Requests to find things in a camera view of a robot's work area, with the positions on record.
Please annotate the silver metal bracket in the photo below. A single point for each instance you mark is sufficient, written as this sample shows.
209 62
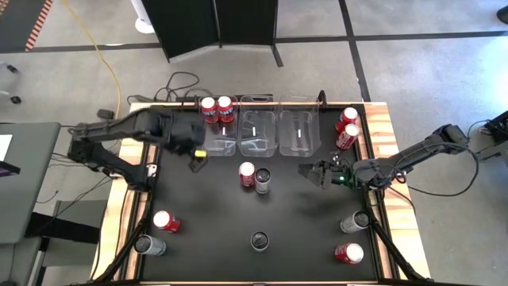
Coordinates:
151 170

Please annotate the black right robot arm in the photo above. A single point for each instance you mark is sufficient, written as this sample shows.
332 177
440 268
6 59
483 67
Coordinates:
416 153

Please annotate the black rail bracket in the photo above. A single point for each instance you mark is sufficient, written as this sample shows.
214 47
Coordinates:
322 99

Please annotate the black power adapter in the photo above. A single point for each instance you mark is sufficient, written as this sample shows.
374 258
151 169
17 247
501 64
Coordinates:
106 114

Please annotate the black folding partition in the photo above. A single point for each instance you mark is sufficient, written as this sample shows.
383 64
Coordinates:
206 24

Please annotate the white round stand base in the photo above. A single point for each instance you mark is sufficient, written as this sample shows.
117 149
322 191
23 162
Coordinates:
143 24

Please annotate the grey side table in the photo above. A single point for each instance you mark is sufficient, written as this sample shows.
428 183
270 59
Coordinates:
28 178

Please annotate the person's shoe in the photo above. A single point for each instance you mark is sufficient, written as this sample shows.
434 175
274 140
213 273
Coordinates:
503 14

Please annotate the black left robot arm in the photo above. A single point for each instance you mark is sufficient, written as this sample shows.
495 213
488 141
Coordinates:
119 126

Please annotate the black striped floor mat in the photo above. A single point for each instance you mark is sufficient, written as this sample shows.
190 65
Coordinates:
20 20

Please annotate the black frame strut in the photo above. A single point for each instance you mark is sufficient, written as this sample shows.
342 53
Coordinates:
399 254
118 254

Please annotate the black chair caster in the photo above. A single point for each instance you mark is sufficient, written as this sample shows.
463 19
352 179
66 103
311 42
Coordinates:
16 99
12 68

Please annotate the white paper sheet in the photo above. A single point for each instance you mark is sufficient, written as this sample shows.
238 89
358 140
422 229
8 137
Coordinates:
5 147

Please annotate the white Celsius energy can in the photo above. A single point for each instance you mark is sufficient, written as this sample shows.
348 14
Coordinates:
150 245
354 221
262 180
259 241

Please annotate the yellow tag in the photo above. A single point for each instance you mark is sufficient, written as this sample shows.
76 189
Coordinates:
201 153

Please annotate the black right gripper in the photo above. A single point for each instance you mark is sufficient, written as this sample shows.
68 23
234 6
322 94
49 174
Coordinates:
337 175

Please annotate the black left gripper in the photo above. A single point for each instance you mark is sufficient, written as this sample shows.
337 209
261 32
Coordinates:
186 133

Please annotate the black device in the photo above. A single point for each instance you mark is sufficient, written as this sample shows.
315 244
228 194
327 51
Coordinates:
498 127

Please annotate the red Coca-Cola can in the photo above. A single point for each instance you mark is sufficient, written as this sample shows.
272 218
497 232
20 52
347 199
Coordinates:
348 136
247 174
349 253

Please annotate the dark tablet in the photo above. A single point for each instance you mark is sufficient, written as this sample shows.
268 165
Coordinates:
8 168

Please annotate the red Fanta can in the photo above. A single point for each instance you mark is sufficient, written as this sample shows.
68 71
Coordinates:
166 221
347 118
209 109
225 108

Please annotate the clear plastic bin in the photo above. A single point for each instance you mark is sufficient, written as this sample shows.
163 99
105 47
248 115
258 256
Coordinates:
222 143
299 139
258 139

